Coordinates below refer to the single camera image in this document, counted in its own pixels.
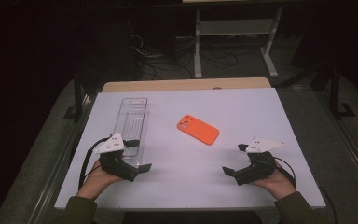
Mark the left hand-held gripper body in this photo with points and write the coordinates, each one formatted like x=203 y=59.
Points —
x=115 y=165

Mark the person's left hand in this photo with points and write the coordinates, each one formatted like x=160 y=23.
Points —
x=97 y=182

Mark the clear plastic tray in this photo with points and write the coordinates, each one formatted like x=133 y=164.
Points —
x=132 y=124

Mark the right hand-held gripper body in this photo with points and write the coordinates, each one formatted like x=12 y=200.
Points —
x=256 y=166

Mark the person's right hand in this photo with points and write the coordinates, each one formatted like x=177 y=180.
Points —
x=275 y=183

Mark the grey metal rail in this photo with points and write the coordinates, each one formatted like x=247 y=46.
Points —
x=59 y=174
x=354 y=158

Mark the black metal stand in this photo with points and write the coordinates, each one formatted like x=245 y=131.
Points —
x=335 y=93
x=78 y=99

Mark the white metal desk frame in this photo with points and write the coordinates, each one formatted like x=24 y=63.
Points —
x=236 y=27

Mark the orange phone case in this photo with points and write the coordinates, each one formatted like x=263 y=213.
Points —
x=198 y=129

